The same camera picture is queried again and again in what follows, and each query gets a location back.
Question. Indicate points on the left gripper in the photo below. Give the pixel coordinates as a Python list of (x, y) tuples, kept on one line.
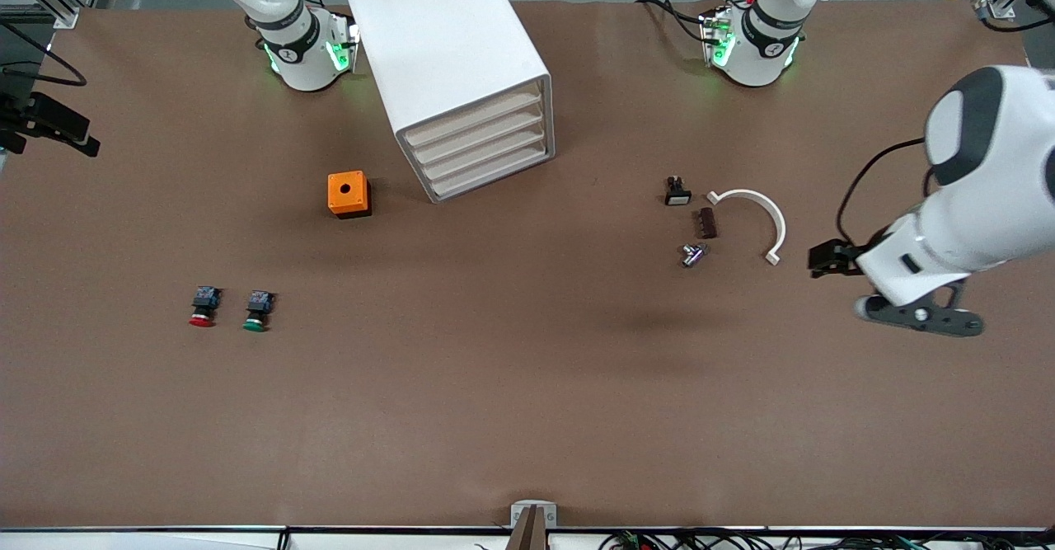
[(839, 256)]

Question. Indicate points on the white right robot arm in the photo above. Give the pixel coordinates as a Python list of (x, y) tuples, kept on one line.
[(297, 55)]

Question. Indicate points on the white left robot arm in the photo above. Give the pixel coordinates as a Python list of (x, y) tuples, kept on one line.
[(1005, 162)]

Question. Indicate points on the red push button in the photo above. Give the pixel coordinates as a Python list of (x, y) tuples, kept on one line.
[(203, 303)]

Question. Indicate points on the green push button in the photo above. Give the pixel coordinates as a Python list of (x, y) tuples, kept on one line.
[(259, 307)]

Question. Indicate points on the orange button box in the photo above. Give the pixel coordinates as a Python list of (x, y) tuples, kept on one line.
[(346, 193)]

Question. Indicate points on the dark brown terminal block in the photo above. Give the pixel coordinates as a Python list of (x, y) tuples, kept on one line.
[(708, 223)]

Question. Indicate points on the brown table mat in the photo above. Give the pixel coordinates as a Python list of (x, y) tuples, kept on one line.
[(527, 369)]

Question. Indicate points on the white curved plastic bracket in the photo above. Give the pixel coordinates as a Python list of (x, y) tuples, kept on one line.
[(771, 212)]

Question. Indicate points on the silver key switch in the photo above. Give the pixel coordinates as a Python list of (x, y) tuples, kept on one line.
[(692, 256)]

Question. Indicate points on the black switch with white face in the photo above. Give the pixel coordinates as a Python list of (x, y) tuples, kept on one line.
[(677, 195)]

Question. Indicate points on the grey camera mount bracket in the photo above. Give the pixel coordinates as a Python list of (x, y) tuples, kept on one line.
[(533, 525)]

